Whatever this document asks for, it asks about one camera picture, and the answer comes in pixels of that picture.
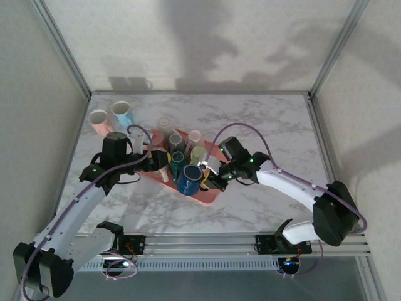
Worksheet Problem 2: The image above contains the dark green mug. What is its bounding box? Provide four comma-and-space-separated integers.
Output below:
170, 151, 189, 179

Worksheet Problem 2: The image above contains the dark blue mug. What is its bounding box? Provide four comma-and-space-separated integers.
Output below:
175, 164, 204, 197

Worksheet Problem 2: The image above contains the red mug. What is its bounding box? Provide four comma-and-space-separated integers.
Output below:
146, 129, 165, 148

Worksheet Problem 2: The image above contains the yellow-green mug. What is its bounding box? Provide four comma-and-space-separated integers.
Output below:
190, 145, 207, 166

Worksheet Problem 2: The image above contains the pink faceted mug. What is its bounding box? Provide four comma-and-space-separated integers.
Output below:
88, 108, 114, 137

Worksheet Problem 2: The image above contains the cream mug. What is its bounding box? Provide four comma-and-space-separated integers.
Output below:
187, 130, 202, 151

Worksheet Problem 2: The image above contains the light blue mug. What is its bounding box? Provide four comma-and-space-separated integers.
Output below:
112, 100, 134, 129

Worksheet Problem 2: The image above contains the pink plastic tray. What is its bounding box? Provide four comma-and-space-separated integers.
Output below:
137, 127, 234, 207

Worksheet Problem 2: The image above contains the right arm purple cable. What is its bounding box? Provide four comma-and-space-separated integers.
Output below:
205, 123, 368, 278

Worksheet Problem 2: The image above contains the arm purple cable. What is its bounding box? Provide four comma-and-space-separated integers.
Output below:
205, 123, 368, 278
20, 124, 153, 301

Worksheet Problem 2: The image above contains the aluminium mounting rail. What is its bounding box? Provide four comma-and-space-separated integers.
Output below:
75, 231, 373, 260

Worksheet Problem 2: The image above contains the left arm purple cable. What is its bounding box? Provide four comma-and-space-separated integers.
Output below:
20, 124, 153, 301

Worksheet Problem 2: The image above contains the aluminium table edge rail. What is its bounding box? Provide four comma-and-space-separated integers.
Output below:
89, 90, 313, 96

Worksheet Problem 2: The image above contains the slotted grey cable duct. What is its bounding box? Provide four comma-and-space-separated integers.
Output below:
75, 258, 281, 273

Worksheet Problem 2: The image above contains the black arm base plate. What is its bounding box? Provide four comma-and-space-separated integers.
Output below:
255, 233, 313, 255
115, 235, 147, 255

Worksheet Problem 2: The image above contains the aluminium side rail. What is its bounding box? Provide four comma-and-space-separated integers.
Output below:
305, 95, 350, 231

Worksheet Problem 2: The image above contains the aluminium frame post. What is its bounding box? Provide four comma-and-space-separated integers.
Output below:
29, 0, 93, 98
308, 0, 372, 98

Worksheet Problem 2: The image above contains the aluminium frame leg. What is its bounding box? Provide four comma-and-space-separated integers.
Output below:
355, 255, 388, 301

